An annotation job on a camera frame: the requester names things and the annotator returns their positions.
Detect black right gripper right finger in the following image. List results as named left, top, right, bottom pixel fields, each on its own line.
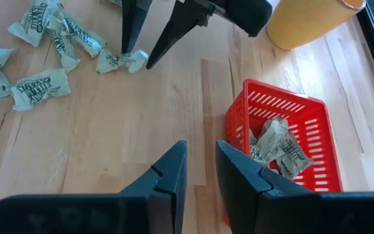
left=215, top=140, right=312, bottom=234

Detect red slotted plastic basket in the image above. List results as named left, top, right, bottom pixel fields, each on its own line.
left=223, top=78, right=344, bottom=228

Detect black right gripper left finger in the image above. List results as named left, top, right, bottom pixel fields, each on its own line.
left=118, top=140, right=188, bottom=234

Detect packets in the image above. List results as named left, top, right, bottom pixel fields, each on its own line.
left=275, top=131, right=314, bottom=181

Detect white candy packet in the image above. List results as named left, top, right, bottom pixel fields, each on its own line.
left=2, top=68, right=72, bottom=112

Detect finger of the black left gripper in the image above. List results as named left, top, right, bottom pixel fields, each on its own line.
left=145, top=0, right=216, bottom=70
left=121, top=0, right=154, bottom=55

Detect orange translucent plastic cup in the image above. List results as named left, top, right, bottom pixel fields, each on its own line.
left=266, top=0, right=368, bottom=51

